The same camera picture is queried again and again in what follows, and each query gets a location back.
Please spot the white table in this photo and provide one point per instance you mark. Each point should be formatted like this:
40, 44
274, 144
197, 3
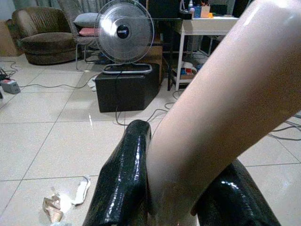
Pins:
202, 37

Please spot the pink cushion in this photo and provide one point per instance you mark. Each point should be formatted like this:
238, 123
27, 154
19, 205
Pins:
87, 31

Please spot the black box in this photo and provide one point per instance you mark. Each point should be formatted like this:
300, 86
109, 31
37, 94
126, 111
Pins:
128, 89

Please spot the grey device with red label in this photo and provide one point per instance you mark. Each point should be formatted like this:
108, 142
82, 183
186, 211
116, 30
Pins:
10, 85

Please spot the brown armchair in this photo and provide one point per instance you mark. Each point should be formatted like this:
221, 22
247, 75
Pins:
43, 35

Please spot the white power strip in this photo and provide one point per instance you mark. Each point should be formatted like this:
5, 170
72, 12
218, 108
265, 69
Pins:
91, 83

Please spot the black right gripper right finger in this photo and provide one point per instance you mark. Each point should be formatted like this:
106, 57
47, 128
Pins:
230, 197

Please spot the brown crumpled paper scrap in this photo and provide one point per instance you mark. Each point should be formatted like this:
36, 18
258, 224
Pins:
53, 209

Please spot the silver floor fan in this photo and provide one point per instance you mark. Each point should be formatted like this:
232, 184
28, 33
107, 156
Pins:
124, 33

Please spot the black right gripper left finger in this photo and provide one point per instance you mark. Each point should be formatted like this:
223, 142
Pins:
122, 179

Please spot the grey cushion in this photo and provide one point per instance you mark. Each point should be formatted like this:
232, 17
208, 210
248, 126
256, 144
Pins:
85, 20

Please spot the white crumpled paper scrap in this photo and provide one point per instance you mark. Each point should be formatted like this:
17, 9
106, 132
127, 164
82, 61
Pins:
82, 190

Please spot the orange box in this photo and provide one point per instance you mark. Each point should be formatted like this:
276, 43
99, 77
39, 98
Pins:
205, 11

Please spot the wicker chair with metal legs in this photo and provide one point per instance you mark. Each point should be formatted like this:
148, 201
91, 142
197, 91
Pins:
80, 35

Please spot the cardboard box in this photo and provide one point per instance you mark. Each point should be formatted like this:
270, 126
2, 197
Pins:
6, 40

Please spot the blue and red box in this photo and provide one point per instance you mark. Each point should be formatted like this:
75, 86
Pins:
188, 71

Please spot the white bottle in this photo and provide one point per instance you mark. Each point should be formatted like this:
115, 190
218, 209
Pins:
192, 10

